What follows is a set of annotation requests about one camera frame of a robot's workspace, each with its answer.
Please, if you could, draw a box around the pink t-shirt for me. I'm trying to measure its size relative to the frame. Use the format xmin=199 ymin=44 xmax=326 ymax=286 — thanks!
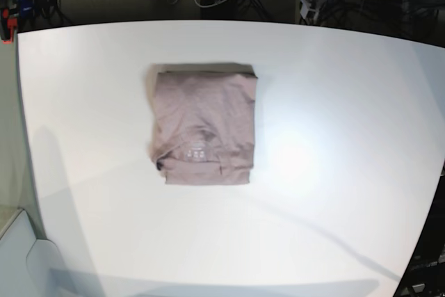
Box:
xmin=145 ymin=63 xmax=257 ymax=186

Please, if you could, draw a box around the white bin corner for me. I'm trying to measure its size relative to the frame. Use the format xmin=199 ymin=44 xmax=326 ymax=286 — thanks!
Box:
xmin=1 ymin=211 xmax=72 ymax=296

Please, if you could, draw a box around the red and black clamp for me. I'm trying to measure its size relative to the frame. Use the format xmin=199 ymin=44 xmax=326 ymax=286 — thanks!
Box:
xmin=1 ymin=7 xmax=18 ymax=44

